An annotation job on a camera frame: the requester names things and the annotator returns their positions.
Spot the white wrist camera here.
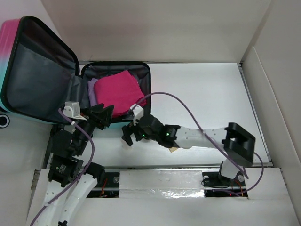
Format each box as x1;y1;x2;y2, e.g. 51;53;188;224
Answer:
63;101;81;118
130;104;144;126

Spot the beige cosmetic tube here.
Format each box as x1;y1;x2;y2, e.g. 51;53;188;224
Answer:
169;147;179;153

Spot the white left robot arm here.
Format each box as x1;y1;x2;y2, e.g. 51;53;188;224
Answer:
30;102;114;226

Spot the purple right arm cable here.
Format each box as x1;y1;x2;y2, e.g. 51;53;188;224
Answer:
130;91;265;197

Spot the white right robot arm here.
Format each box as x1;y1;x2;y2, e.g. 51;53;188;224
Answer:
122;115;256;180

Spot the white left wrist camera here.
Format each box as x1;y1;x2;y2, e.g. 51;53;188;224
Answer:
63;101;81;118

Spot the purple shirt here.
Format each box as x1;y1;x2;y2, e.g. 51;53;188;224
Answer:
87;78;98;106

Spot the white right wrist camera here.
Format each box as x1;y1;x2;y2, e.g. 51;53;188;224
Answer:
130;104;144;126

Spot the pink and teal suitcase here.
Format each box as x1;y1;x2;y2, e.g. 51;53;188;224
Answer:
0;16;151;124

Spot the pink cloth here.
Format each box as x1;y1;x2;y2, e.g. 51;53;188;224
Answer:
94;71;144;118

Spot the metal base rail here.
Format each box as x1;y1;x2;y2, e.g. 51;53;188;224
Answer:
87;169;247;198

